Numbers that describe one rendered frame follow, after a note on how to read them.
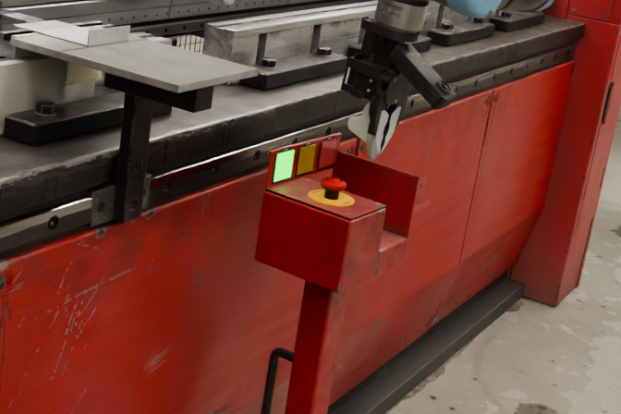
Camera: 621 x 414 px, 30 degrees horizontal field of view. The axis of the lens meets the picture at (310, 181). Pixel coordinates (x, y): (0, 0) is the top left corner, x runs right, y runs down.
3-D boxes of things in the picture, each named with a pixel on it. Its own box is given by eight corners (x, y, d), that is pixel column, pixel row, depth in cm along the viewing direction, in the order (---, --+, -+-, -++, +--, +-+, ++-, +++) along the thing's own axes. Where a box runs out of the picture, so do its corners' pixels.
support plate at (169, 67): (177, 93, 137) (178, 85, 137) (10, 45, 148) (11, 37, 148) (257, 76, 152) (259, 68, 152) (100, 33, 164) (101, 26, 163)
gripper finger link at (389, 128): (357, 145, 187) (371, 91, 184) (387, 159, 184) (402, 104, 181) (347, 149, 184) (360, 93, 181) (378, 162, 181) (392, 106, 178)
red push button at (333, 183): (334, 208, 173) (337, 185, 172) (312, 200, 175) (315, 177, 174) (348, 203, 177) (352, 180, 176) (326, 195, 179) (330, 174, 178)
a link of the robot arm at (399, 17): (437, 5, 175) (410, 7, 169) (429, 34, 177) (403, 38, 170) (395, -9, 179) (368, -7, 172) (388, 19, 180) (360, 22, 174)
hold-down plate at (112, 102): (33, 147, 147) (35, 124, 146) (1, 137, 149) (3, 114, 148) (172, 114, 173) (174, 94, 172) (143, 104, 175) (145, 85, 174)
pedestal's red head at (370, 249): (338, 294, 172) (358, 179, 166) (252, 260, 180) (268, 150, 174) (404, 263, 188) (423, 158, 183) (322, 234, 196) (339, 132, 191)
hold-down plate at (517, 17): (506, 32, 298) (509, 20, 297) (487, 28, 300) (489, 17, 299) (543, 23, 323) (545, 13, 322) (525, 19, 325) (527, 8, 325)
